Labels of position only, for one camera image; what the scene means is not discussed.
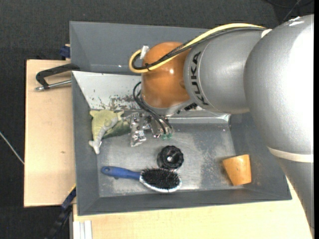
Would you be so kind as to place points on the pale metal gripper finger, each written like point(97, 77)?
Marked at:
point(135, 123)
point(137, 139)

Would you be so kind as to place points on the green and grey toy dolphin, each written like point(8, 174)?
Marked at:
point(101, 126)

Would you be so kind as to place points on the black round knob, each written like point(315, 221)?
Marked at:
point(170, 157)

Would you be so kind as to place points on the blue hairbrush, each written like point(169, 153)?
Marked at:
point(159, 179)

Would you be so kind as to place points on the grey metal bin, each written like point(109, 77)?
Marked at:
point(204, 143)

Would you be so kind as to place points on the pale wood board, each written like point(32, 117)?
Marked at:
point(47, 133)

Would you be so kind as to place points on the orange cup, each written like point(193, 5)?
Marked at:
point(238, 170)

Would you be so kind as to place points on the black cylinder on white bracket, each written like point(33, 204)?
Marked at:
point(192, 106)

